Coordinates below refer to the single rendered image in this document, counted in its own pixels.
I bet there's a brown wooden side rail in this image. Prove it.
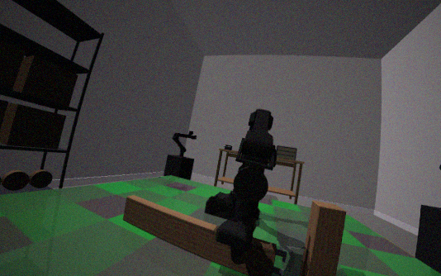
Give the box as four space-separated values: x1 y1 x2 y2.
122 195 287 276

